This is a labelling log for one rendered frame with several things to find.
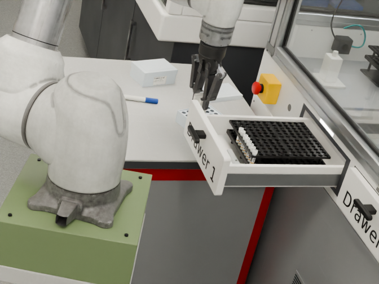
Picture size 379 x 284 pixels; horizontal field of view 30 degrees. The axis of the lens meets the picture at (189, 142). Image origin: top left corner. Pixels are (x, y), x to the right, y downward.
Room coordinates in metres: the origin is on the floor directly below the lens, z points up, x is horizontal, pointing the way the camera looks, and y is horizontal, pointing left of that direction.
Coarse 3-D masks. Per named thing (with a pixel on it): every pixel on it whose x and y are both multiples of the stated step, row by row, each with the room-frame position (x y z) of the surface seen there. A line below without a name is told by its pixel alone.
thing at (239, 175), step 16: (224, 128) 1.70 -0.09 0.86; (320, 128) 1.83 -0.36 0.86; (224, 144) 1.65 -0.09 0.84; (240, 160) 1.59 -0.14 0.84; (336, 160) 1.63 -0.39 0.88; (240, 176) 1.46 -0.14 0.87; (256, 176) 1.48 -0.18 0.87; (272, 176) 1.49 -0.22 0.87; (288, 176) 1.51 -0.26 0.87; (304, 176) 1.53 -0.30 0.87; (320, 176) 1.54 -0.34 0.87; (336, 176) 1.56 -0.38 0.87
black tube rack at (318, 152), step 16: (256, 128) 1.66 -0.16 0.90; (272, 128) 1.68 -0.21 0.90; (288, 128) 1.71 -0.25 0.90; (304, 128) 1.73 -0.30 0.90; (256, 144) 1.57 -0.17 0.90; (272, 144) 1.59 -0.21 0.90; (288, 144) 1.61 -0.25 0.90; (304, 144) 1.63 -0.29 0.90; (320, 144) 1.65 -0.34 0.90; (256, 160) 1.55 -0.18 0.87; (272, 160) 1.56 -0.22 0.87; (288, 160) 1.56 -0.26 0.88; (304, 160) 1.60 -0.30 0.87; (320, 160) 1.60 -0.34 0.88
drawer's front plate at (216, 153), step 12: (192, 108) 1.67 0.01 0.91; (192, 120) 1.65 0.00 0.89; (204, 120) 1.59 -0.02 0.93; (216, 132) 1.54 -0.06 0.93; (192, 144) 1.61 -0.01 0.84; (204, 144) 1.54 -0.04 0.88; (216, 144) 1.48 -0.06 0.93; (204, 156) 1.53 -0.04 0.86; (216, 156) 1.47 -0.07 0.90; (228, 156) 1.44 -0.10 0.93; (204, 168) 1.51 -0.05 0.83; (216, 168) 1.45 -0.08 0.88; (228, 168) 1.43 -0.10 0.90; (216, 180) 1.43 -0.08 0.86; (216, 192) 1.42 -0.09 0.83
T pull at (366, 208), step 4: (356, 200) 1.40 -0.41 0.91; (356, 204) 1.39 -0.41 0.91; (360, 204) 1.38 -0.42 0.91; (368, 204) 1.40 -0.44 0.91; (360, 208) 1.37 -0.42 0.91; (364, 208) 1.37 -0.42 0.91; (368, 208) 1.37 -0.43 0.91; (372, 208) 1.38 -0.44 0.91; (364, 212) 1.36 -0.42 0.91; (368, 212) 1.36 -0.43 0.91; (372, 212) 1.37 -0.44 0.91; (364, 216) 1.35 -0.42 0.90; (368, 216) 1.34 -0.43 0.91; (368, 220) 1.34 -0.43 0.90
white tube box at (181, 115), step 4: (188, 108) 1.88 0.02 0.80; (208, 108) 1.93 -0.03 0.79; (212, 108) 1.93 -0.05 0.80; (180, 112) 1.85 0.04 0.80; (184, 112) 1.86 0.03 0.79; (208, 112) 1.90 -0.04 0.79; (212, 112) 1.90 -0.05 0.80; (216, 112) 1.91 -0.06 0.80; (180, 116) 1.84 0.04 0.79; (184, 116) 1.83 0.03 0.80; (176, 120) 1.85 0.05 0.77; (180, 120) 1.84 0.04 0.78; (184, 120) 1.83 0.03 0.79; (180, 124) 1.84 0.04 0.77; (184, 124) 1.83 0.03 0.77
